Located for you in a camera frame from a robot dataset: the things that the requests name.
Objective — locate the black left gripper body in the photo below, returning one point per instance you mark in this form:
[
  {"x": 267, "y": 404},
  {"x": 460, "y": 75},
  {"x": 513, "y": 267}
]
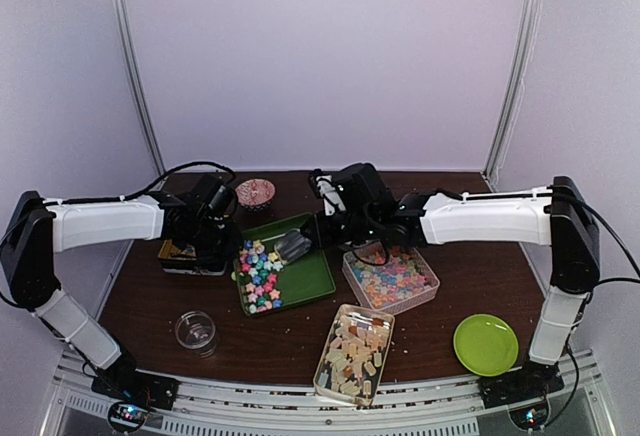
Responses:
[{"x": 211, "y": 245}]

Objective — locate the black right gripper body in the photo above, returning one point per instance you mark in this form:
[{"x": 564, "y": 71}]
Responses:
[{"x": 359, "y": 227}]

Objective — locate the metal scoop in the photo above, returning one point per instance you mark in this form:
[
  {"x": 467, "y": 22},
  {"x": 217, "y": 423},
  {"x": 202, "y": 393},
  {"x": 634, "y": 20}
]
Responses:
[{"x": 292, "y": 246}]

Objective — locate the green tray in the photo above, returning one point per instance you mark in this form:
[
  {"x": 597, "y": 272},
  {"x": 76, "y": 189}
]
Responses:
[{"x": 266, "y": 284}]

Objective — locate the clear plastic jar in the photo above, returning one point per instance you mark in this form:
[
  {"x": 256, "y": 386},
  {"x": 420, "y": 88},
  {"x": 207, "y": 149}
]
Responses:
[{"x": 196, "y": 332}]

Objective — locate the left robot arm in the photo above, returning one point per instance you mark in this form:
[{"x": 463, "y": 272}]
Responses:
[{"x": 40, "y": 228}]

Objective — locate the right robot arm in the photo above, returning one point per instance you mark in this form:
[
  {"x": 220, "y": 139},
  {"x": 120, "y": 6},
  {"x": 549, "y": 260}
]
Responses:
[{"x": 359, "y": 207}]

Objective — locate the pink tin of star candies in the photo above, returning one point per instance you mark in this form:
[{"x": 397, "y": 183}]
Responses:
[{"x": 392, "y": 280}]

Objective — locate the cream tin of popsicle candies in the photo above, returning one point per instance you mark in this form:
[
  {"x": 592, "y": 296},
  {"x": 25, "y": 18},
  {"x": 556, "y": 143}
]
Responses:
[{"x": 354, "y": 355}]

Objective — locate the red patterned small bowl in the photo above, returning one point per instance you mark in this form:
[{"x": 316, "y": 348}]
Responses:
[{"x": 256, "y": 194}]

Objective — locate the lime green plate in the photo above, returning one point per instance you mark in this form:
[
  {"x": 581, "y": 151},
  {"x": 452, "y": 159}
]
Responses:
[{"x": 485, "y": 345}]

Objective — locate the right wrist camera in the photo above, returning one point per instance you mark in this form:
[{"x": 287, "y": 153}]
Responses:
[{"x": 323, "y": 187}]

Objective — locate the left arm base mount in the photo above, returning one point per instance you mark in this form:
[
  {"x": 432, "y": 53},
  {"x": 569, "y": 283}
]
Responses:
[{"x": 137, "y": 395}]

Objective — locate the front aluminium rail frame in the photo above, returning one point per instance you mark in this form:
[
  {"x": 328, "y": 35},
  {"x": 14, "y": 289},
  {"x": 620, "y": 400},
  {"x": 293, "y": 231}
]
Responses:
[{"x": 449, "y": 406}]

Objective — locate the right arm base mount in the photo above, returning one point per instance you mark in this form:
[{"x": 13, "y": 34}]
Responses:
[{"x": 524, "y": 393}]

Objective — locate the left aluminium corner post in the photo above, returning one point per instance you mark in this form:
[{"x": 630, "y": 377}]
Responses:
[{"x": 136, "y": 85}]

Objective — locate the aluminium corner post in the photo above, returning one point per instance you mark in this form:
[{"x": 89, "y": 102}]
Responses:
[
  {"x": 136, "y": 85},
  {"x": 514, "y": 92}
]

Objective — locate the right aluminium corner post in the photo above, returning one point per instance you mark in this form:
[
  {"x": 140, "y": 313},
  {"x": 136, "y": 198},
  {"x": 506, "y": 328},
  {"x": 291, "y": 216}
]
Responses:
[{"x": 514, "y": 92}]

